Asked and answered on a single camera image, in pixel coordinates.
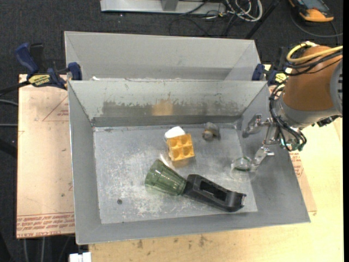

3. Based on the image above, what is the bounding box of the clear glass bowl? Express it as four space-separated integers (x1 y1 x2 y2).
231 157 258 181

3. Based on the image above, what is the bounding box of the black cylinder on white bracket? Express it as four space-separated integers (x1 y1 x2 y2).
316 116 336 128

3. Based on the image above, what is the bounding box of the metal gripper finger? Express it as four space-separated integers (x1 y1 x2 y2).
251 145 275 169
242 114 271 139

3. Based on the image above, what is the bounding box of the grey metal bin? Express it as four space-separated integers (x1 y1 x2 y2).
64 31 311 246

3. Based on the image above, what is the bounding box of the green ribbed glass cup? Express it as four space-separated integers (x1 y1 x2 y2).
144 159 188 197

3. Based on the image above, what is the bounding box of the grey-brown toy animal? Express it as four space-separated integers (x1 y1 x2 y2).
202 122 221 141

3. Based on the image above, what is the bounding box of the black plastic tool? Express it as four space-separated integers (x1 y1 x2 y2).
183 174 247 213

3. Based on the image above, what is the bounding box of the white foam block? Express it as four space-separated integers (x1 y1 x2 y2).
164 126 186 141

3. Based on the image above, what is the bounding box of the brown cardboard board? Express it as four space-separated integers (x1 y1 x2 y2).
16 74 318 240

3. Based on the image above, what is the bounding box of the yellow holed block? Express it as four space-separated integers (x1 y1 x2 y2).
166 133 196 169

